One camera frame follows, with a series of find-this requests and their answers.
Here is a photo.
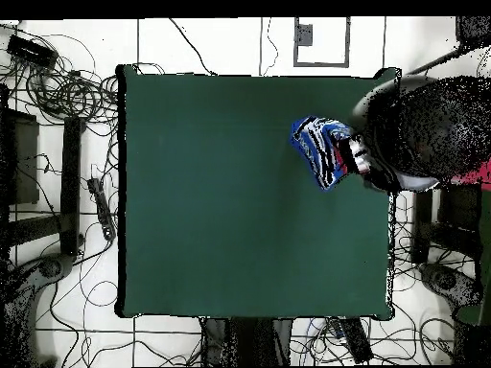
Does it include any black power strip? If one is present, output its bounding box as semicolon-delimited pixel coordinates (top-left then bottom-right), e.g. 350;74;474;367
86;177;117;242
336;316;375;365

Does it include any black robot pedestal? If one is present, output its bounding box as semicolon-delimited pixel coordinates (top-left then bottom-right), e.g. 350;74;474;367
200;316;294;367

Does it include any long black bar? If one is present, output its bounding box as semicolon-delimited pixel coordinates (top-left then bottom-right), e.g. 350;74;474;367
59;116;86;257
411;189;435;265

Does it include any tangle of black cables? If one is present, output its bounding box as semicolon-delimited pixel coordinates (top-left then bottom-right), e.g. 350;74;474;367
20;66;120;129

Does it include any dark green fabric object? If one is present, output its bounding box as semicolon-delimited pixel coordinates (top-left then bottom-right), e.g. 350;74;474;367
456;189;491;327

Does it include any grey rectangular floor frame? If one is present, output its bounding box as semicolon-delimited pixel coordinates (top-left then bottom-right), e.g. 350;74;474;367
293;16;351;69

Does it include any blue GAME print t-shirt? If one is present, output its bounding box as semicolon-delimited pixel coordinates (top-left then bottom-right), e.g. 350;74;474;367
289;115;356;192

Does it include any black electronics box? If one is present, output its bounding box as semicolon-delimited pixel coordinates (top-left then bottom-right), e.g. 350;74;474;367
6;34;59;70

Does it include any black rod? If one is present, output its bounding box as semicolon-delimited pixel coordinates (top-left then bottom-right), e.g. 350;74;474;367
408;47;467;76

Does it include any dark green table cloth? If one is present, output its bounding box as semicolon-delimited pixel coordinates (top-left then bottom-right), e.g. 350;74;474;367
114;62;402;321

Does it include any black flat panel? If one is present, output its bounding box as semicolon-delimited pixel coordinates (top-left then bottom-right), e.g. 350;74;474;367
438;183;483;235
0;108;40;206

